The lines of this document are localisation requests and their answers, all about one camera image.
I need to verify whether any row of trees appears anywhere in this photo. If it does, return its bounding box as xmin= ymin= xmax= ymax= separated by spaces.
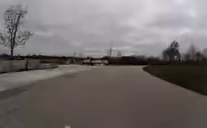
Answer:
xmin=161 ymin=40 xmax=207 ymax=65

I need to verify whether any grey concrete path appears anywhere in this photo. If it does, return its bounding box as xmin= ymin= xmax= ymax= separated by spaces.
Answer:
xmin=0 ymin=64 xmax=207 ymax=128

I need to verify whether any pale side path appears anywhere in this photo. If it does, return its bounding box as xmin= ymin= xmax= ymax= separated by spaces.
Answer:
xmin=0 ymin=64 xmax=92 ymax=95

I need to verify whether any white vehicle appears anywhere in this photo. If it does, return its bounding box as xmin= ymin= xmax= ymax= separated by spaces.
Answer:
xmin=82 ymin=58 xmax=110 ymax=66

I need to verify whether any pale low wall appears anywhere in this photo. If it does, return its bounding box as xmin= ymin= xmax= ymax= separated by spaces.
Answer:
xmin=0 ymin=58 xmax=59 ymax=75

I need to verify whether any bare tree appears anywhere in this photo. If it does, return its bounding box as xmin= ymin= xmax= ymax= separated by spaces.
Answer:
xmin=0 ymin=4 xmax=34 ymax=58

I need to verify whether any grass verge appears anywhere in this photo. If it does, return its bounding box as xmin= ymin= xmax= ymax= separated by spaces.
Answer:
xmin=142 ymin=63 xmax=207 ymax=100

